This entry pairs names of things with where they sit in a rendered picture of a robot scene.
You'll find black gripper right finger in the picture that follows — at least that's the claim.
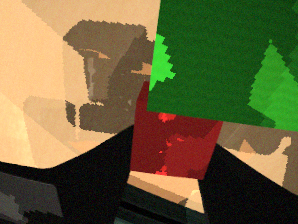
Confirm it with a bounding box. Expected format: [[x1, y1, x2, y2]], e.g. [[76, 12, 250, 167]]
[[197, 144, 298, 224]]

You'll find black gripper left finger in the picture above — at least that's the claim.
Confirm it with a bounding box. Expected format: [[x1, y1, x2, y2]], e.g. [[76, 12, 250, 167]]
[[0, 124, 134, 224]]

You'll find red block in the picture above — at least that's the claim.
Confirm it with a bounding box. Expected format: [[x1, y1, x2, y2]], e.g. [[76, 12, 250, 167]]
[[129, 80, 223, 180]]

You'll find green block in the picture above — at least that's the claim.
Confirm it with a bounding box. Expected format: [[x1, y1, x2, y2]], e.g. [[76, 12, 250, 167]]
[[146, 0, 298, 131]]

